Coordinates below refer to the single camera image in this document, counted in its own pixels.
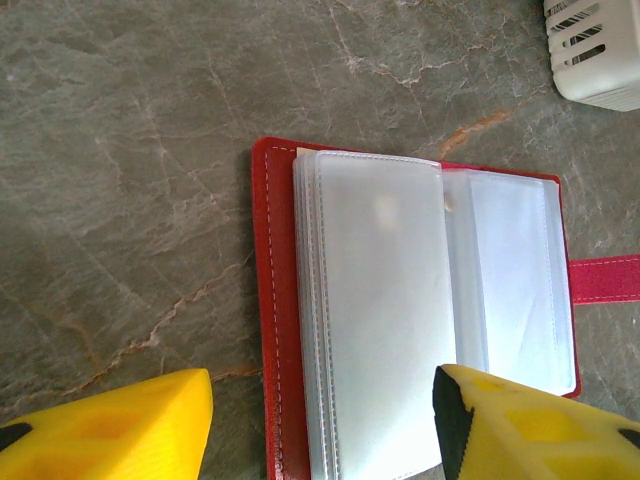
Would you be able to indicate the red card holder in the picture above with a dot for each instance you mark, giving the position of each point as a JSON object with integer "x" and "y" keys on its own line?
{"x": 380, "y": 275}

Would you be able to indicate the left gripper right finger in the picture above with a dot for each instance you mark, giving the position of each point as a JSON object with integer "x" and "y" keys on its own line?
{"x": 530, "y": 435}

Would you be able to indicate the white perforated card tray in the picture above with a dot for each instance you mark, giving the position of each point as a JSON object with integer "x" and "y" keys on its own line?
{"x": 600, "y": 75}

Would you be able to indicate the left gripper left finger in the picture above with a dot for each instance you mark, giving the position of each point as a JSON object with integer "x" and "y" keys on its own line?
{"x": 100, "y": 435}

